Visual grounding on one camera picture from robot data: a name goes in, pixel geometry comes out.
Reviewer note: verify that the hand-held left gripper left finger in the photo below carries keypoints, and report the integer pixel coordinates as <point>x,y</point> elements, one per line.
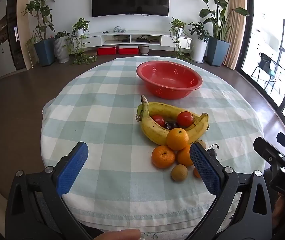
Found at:
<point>72,170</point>

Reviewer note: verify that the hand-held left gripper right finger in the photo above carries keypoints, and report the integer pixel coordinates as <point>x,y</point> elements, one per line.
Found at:
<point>205,170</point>

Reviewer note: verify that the mandarin orange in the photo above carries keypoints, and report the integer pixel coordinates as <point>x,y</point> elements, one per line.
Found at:
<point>196,173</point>
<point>177,138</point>
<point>184,157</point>
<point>163,156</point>

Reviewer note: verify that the dark cherry with stem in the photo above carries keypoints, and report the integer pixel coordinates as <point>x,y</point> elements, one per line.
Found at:
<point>211,152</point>

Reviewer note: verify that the brown kiwi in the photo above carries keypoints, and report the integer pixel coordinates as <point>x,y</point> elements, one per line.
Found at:
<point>179,172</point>
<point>201,143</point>

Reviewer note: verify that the red tomato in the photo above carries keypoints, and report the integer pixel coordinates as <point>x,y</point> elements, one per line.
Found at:
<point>185,118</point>
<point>158,120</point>

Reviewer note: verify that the yellow banana with green stem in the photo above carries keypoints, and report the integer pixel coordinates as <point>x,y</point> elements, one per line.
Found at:
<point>167,108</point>

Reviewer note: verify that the red plastic colander bowl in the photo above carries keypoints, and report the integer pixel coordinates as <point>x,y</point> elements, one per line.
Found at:
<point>168,76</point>

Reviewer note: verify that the person's right hand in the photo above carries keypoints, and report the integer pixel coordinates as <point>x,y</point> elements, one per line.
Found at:
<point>282,208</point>

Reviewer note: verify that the person's left hand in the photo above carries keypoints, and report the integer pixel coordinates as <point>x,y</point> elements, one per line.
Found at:
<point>120,235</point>

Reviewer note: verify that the checked pale green tablecloth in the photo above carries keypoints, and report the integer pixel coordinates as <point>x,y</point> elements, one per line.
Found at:
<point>107,120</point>

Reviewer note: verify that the floral cloth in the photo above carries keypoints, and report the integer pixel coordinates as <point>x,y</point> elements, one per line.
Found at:
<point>155,235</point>

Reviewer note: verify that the black outdoor chair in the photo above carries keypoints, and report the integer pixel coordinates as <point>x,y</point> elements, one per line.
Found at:
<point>266,61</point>

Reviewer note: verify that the broad-leaf plant in blue pot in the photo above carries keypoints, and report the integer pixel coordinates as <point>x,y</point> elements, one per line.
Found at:
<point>217,51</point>

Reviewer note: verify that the plant in white ribbed pot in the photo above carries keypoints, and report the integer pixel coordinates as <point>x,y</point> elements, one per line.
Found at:
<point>62,50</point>

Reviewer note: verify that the leafy tree in blue pot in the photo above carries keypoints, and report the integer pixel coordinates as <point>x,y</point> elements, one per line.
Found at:
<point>44,52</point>

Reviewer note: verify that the bushy plant in white pot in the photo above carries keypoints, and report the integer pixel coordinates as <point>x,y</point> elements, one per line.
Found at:
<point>199,48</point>

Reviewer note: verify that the beige curtain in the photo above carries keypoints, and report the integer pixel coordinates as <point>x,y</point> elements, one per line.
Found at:
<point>236,30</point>

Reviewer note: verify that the dark glass cabinet panel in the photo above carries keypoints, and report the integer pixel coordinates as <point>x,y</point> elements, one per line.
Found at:
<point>17,52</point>

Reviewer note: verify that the white television cabinet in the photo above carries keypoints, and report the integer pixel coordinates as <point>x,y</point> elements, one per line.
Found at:
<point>95,39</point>

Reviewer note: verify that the small grey empty pot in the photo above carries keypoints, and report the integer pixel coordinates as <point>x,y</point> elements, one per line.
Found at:
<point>144,50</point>

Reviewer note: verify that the trailing pothos in white pot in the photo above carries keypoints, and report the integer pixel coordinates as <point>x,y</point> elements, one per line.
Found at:
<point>80,31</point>

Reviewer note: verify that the black set-top box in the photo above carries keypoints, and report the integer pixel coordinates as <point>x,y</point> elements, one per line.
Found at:
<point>142,40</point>

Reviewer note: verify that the trailing vine plant on cabinet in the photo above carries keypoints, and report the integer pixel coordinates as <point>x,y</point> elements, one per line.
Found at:
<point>177,26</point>

